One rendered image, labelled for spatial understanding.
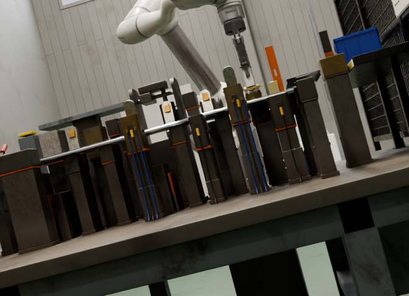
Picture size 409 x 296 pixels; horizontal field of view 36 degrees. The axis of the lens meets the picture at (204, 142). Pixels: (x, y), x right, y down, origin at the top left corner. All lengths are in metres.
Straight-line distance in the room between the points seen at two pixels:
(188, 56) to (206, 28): 6.98
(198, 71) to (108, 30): 7.30
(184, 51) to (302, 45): 6.93
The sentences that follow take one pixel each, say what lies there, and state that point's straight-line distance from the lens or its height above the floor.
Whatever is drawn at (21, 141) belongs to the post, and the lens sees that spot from 2.69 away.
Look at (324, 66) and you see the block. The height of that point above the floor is 1.03.
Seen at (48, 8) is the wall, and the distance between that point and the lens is 10.47.
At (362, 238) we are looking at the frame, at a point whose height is 0.57.
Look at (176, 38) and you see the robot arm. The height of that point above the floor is 1.41.
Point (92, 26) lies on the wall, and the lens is 10.18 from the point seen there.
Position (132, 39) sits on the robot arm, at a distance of 2.63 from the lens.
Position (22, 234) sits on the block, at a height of 0.76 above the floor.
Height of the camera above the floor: 0.79
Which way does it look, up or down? 3 degrees up
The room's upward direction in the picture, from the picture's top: 15 degrees counter-clockwise
